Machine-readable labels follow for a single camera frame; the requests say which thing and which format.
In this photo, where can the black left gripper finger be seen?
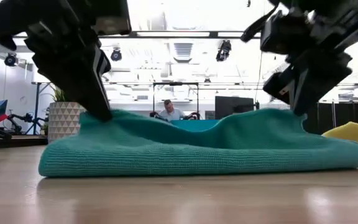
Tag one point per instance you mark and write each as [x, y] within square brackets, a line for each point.
[73, 77]
[105, 67]

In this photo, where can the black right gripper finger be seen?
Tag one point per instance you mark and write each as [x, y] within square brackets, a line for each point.
[322, 81]
[280, 85]

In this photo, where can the yellow microfiber towel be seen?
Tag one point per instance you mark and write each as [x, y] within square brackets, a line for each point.
[356, 133]

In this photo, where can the teal plastic bin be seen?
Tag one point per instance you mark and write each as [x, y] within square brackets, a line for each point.
[194, 125]

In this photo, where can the teal microfiber towel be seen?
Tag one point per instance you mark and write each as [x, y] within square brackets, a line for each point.
[197, 149]

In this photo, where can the background black robot arm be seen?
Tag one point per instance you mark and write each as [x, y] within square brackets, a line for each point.
[26, 118]

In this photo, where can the black ceiling spotlight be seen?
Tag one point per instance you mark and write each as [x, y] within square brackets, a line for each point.
[116, 55]
[224, 51]
[11, 59]

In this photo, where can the black partition panels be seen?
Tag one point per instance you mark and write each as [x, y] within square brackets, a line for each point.
[340, 116]

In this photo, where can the succulent plant in white pot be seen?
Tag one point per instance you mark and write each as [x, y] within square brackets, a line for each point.
[62, 121]

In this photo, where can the black monitor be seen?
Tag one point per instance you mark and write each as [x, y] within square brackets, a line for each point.
[233, 107]

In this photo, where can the ceiling air vent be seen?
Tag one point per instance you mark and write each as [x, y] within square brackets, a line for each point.
[183, 49]

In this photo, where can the person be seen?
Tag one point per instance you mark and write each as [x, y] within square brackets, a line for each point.
[171, 112]

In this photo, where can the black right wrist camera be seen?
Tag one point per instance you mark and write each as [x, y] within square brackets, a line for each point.
[277, 32]

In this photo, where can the black overhead frame bar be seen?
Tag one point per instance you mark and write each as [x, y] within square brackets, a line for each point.
[172, 34]

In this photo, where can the black aluminium table frame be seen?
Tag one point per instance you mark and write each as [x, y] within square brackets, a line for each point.
[11, 141]

